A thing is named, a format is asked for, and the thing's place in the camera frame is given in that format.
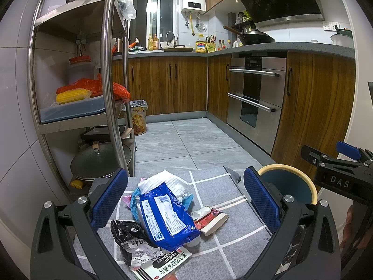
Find orange plastic bag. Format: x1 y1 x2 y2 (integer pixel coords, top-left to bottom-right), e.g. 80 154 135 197
56 73 131 102

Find pink snack wrapper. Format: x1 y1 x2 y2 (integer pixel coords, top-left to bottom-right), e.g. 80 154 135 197
122 194 133 209

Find small yellow object under shelf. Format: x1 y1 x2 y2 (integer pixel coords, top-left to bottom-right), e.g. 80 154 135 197
69 179 84 190

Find grey pot lid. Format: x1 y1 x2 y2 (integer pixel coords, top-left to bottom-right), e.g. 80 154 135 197
70 142 120 181

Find jar with orange lid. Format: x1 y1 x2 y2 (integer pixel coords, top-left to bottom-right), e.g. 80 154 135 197
67 55 95 84

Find stainless steel shelf rack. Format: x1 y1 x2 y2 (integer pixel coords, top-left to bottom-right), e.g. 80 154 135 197
27 0 136 200

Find white paper towel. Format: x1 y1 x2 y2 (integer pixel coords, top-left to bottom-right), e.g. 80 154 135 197
138 170 188 198

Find person right hand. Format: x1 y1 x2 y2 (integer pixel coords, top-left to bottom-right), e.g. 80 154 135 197
339 205 372 249

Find black wrapper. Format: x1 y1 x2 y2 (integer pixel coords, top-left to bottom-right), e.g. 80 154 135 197
110 220 164 269

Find white black medicine box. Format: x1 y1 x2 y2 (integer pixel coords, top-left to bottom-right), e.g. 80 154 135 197
130 247 192 280

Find wooden base cabinets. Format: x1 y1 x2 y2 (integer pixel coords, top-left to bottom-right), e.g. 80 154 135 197
112 51 357 182

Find grey checked floor mat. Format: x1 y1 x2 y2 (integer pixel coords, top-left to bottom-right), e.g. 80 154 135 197
92 167 271 279

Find blue bin with yellow rim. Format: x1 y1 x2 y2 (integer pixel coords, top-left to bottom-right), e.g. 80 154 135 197
258 164 318 205

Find black wok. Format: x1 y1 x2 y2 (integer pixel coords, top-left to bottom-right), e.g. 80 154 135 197
223 25 276 46

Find blue wet wipes pack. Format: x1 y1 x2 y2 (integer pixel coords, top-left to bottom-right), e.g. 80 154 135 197
136 183 200 252

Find sink faucet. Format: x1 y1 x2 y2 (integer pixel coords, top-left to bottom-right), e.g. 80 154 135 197
166 30 178 47

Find blue plastic bag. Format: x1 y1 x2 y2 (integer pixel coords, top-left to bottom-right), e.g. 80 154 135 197
130 188 193 223

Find yellow corn cob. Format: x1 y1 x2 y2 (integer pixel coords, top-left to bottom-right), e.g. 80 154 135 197
56 88 92 104

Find yellow snack bag on counter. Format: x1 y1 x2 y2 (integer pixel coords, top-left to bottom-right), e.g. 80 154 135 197
195 41 216 53

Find grey blue tray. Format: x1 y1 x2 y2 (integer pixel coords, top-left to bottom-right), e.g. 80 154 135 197
40 95 105 124

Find stainless built-in oven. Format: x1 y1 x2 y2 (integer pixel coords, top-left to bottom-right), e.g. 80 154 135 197
227 56 287 154

